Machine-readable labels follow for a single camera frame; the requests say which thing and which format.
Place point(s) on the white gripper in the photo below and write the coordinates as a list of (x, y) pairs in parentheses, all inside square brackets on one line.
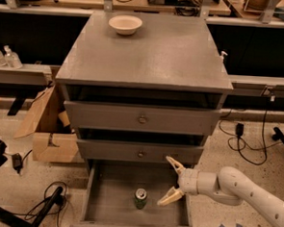
[(188, 181)]

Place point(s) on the green soda can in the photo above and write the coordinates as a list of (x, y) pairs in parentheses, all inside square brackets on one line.
[(140, 198)]

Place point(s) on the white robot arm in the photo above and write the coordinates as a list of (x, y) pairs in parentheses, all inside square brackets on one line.
[(230, 187)]

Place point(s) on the grey open bottom drawer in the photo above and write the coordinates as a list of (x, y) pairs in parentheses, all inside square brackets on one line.
[(110, 200)]

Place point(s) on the grey wooden drawer cabinet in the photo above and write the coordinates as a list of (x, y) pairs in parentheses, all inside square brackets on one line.
[(171, 62)]

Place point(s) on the grey middle drawer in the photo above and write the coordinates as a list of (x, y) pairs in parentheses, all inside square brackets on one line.
[(138, 152)]

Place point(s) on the grey top drawer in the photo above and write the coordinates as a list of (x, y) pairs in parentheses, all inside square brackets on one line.
[(143, 119)]

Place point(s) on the open cardboard box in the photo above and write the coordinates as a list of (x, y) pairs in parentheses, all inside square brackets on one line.
[(46, 121)]

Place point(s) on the white pump bottle behind cabinet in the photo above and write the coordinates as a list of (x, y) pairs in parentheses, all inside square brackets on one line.
[(223, 56)]

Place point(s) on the small black adapter left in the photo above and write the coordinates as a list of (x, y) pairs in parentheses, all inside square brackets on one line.
[(18, 161)]

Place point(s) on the white ceramic bowl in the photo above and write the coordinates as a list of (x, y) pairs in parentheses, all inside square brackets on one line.
[(126, 25)]

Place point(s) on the clear sanitizer pump bottle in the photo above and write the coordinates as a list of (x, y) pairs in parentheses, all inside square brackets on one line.
[(12, 59)]

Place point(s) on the black power adapter with cable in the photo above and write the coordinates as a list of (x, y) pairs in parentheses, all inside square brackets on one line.
[(277, 135)]

